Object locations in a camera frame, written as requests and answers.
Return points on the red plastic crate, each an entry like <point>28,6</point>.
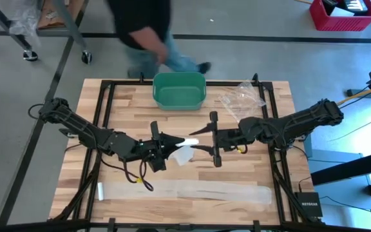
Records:
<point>343,22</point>

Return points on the person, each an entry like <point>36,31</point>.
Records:
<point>140,19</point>

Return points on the white gauze bandage roll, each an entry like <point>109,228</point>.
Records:
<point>188,141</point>

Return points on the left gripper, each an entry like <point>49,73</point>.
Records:
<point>155,148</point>

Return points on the black Netgear network switch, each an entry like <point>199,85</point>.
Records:
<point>308,204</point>

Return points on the brown cardboard box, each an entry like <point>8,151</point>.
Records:
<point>48,16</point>

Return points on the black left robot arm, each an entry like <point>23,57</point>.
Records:
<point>82,129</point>

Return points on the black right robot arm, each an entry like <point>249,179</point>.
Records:
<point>295,127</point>

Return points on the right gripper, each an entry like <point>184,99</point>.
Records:
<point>227,138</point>

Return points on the long clear plastic bag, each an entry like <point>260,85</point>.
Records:
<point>205,191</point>

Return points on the grey metal wheeled cart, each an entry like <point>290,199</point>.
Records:
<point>74,30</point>

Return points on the black metal stand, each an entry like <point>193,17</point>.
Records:
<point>349,167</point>

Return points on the black electronic device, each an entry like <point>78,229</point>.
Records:
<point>353,4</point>

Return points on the green plastic basket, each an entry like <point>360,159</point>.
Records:
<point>179,93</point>

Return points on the crumpled clear plastic wrap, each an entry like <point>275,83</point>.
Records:
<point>24,19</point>

